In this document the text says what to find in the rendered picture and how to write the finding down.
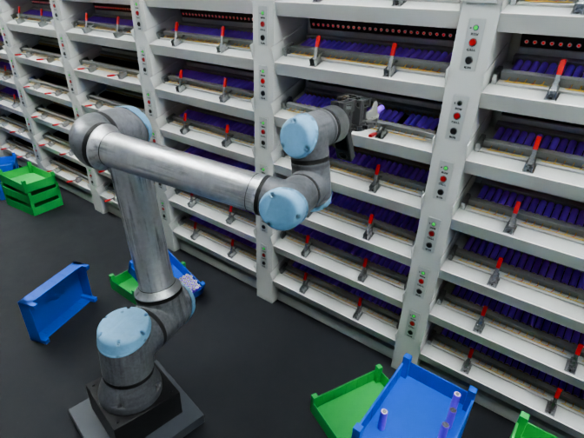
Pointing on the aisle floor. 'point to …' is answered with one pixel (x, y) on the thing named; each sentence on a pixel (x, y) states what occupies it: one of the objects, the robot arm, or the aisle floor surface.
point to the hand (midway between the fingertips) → (371, 116)
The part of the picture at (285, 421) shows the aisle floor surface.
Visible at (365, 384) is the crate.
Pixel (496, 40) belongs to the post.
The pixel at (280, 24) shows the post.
